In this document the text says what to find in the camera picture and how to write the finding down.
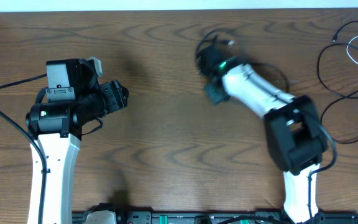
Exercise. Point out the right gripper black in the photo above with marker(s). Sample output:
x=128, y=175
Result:
x=214, y=98

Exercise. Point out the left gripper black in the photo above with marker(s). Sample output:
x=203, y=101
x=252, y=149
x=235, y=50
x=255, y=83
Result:
x=118, y=96

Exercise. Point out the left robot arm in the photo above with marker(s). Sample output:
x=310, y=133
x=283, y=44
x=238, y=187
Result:
x=72, y=98

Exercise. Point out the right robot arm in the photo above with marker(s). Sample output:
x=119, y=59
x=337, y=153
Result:
x=295, y=140

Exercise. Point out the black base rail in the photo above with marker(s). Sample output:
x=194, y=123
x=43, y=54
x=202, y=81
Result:
x=109, y=213

